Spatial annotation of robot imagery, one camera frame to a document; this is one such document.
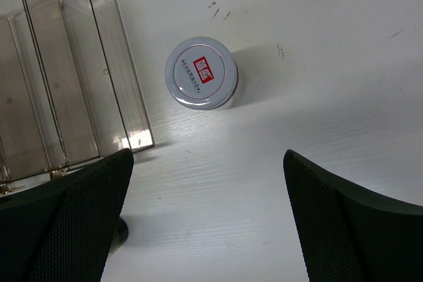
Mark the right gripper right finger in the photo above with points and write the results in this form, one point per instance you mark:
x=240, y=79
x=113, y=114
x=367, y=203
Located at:
x=348, y=232

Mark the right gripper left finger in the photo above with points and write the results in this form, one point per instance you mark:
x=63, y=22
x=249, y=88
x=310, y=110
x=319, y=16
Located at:
x=62, y=230

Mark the white lid red logo jar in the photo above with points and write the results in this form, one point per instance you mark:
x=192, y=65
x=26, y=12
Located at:
x=202, y=74

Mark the gold black pepper grinder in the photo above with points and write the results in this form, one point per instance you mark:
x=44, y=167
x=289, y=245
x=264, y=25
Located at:
x=121, y=233

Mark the clear organizer bin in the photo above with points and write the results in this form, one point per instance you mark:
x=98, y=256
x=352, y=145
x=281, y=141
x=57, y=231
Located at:
x=90, y=78
x=30, y=144

